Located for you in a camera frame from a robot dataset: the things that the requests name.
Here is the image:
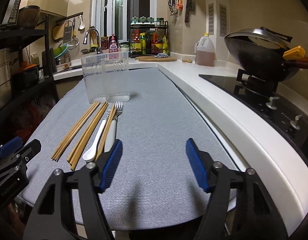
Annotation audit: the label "white ceramic spoon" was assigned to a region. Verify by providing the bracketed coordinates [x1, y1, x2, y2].
[82, 109, 111, 163]

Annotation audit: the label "fork with grey handle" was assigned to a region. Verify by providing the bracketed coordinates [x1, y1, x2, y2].
[104, 101, 123, 152]

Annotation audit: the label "chrome kitchen faucet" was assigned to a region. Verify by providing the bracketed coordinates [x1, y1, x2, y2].
[82, 26, 101, 54]

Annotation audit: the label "steel pot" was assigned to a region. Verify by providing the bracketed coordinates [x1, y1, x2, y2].
[0, 48, 11, 109]

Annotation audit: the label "black shelving unit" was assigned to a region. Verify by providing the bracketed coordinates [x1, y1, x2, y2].
[0, 15, 59, 129]

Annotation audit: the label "grey table mat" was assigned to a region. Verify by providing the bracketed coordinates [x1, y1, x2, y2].
[18, 68, 238, 230]

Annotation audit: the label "stainless steel sink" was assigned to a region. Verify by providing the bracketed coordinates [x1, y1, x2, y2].
[57, 65, 81, 74]

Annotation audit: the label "green and blue bowls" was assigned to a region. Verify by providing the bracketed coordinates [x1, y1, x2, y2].
[53, 44, 69, 59]

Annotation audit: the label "clear plastic utensil holder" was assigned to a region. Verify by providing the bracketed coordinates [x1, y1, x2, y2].
[81, 51, 130, 103]

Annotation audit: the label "black gas stove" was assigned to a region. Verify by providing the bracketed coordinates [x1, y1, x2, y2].
[199, 70, 308, 163]

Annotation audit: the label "hanging wooden board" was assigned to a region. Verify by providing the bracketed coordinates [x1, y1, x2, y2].
[52, 22, 65, 41]

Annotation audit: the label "microwave oven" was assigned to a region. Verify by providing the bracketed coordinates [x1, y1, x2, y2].
[2, 0, 21, 25]

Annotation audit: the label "hanging metal grater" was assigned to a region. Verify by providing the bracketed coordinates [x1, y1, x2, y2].
[63, 21, 72, 43]

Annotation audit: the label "dark bowl on shelf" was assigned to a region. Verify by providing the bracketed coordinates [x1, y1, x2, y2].
[16, 5, 41, 29]

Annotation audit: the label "round wooden cutting board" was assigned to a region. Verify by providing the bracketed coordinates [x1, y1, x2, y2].
[135, 56, 177, 62]

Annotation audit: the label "red dish soap bottle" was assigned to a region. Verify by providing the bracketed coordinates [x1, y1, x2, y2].
[108, 34, 119, 53]

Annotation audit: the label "white jar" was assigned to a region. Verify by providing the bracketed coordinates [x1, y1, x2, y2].
[120, 44, 130, 52]

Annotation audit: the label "hanging white ladle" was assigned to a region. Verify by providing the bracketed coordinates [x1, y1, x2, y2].
[78, 15, 85, 31]

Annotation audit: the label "red jar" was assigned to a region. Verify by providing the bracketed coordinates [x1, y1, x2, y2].
[100, 36, 108, 51]

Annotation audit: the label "blue dish cloth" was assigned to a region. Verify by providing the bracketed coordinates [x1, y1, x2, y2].
[155, 53, 169, 58]

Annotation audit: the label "black condiment rack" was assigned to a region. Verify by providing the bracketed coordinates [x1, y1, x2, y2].
[129, 16, 170, 57]

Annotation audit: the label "ginger root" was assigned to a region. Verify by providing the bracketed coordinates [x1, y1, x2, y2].
[182, 59, 193, 63]

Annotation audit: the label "black wok with lid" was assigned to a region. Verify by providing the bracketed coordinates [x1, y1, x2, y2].
[224, 27, 308, 82]

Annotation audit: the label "plastic oil jug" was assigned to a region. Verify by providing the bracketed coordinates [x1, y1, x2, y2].
[194, 33, 215, 67]

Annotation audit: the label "hanging cleaver knife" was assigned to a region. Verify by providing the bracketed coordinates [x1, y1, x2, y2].
[184, 0, 194, 23]

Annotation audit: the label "window frame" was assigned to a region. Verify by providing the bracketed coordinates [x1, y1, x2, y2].
[91, 0, 157, 42]

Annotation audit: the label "hanging utensils on rail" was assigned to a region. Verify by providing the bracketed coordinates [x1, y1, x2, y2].
[168, 0, 183, 16]

